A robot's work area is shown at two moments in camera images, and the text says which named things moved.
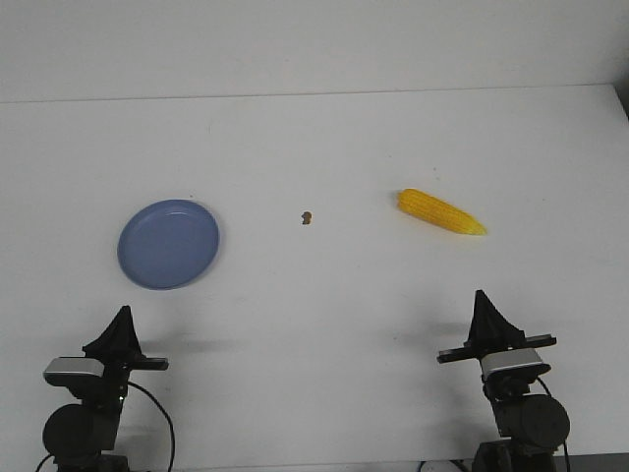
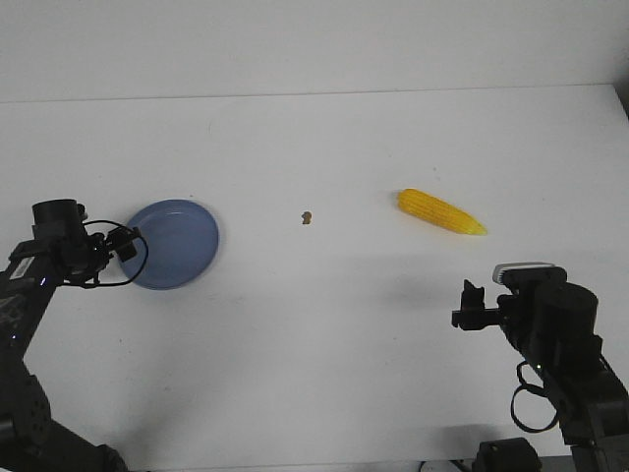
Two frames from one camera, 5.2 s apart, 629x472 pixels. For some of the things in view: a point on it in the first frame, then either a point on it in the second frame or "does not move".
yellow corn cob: [439, 211] does not move
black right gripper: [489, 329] -> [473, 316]
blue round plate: [168, 244] does not move
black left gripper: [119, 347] -> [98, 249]
